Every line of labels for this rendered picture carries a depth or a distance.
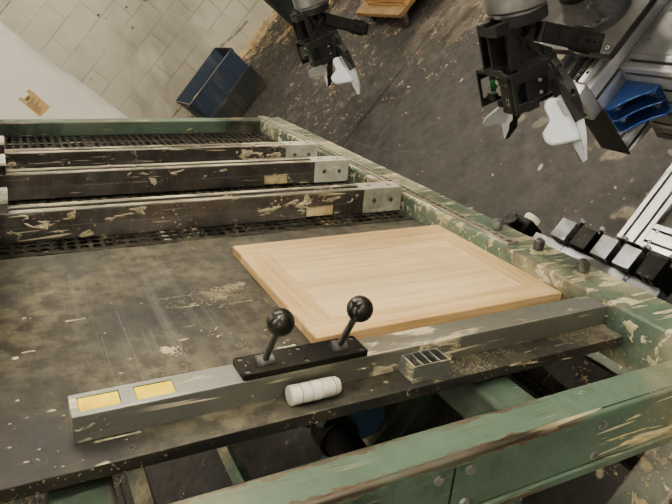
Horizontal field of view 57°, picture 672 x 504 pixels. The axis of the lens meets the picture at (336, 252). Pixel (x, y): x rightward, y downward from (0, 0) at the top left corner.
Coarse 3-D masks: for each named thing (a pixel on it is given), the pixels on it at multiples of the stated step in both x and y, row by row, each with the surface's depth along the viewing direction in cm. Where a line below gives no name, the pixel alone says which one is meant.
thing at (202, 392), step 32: (480, 320) 108; (512, 320) 109; (544, 320) 110; (576, 320) 115; (384, 352) 95; (448, 352) 102; (128, 384) 82; (192, 384) 84; (224, 384) 84; (256, 384) 86; (288, 384) 89; (96, 416) 77; (128, 416) 79; (160, 416) 81; (192, 416) 83
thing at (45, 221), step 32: (0, 192) 132; (224, 192) 157; (256, 192) 160; (288, 192) 161; (320, 192) 164; (352, 192) 169; (384, 192) 173; (0, 224) 131; (32, 224) 134; (64, 224) 137; (96, 224) 140; (128, 224) 143; (160, 224) 147; (192, 224) 151; (224, 224) 155
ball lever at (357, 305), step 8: (360, 296) 86; (352, 304) 85; (360, 304) 85; (368, 304) 85; (352, 312) 85; (360, 312) 84; (368, 312) 85; (352, 320) 88; (360, 320) 85; (352, 328) 90; (344, 336) 91; (328, 344) 94; (336, 344) 93; (344, 344) 93
